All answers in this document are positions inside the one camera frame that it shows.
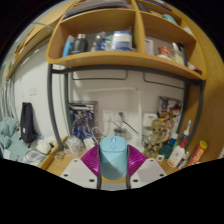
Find clear plastic wrapper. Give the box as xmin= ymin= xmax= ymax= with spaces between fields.
xmin=64 ymin=134 xmax=84 ymax=154

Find dark green pouch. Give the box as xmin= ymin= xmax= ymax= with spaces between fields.
xmin=158 ymin=144 xmax=174 ymax=159

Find small white box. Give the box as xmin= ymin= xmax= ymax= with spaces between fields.
xmin=142 ymin=112 xmax=158 ymax=128

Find wooden shelf unit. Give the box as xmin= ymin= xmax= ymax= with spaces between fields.
xmin=45 ymin=0 xmax=208 ymax=81

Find light blue computer mouse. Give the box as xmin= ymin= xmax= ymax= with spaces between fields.
xmin=98 ymin=135 xmax=129 ymax=181

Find tangled white cables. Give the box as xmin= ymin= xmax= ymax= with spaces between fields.
xmin=53 ymin=126 xmax=111 ymax=159

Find grey metal shelf frame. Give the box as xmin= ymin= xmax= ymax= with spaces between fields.
xmin=46 ymin=63 xmax=205 ymax=151

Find white crumpled plastic bag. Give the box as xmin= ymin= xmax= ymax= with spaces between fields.
xmin=35 ymin=138 xmax=53 ymax=155

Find red yellow snack canister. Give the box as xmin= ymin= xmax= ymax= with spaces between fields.
xmin=185 ymin=139 xmax=208 ymax=168

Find dark metal tumbler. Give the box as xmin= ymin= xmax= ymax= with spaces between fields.
xmin=114 ymin=128 xmax=128 ymax=138

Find white wall socket panel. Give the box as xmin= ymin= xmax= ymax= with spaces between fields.
xmin=101 ymin=109 xmax=129 ymax=124

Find light blue quilt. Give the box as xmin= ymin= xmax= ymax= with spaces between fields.
xmin=0 ymin=116 xmax=19 ymax=151

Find black backpack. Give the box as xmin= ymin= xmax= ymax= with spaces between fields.
xmin=19 ymin=102 xmax=38 ymax=144

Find checkered bed sheet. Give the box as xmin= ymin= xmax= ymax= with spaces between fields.
xmin=21 ymin=148 xmax=51 ymax=164

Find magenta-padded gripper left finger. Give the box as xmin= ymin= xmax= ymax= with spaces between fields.
xmin=59 ymin=143 xmax=102 ymax=190

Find colourful print box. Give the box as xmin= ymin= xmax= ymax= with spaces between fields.
xmin=158 ymin=96 xmax=183 ymax=134

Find white red-capped lotion bottle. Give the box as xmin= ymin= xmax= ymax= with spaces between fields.
xmin=167 ymin=136 xmax=186 ymax=168

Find tall white blue-tipped bottle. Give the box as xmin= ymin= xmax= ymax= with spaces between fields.
xmin=181 ymin=119 xmax=193 ymax=149

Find white charger block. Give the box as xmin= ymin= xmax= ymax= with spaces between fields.
xmin=83 ymin=137 xmax=96 ymax=150

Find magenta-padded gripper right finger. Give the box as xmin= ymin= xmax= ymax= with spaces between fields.
xmin=125 ymin=144 xmax=168 ymax=190

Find blue bottle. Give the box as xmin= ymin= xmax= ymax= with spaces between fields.
xmin=168 ymin=132 xmax=179 ymax=148

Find brown tree creature figurine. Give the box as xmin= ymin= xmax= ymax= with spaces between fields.
xmin=144 ymin=118 xmax=171 ymax=158

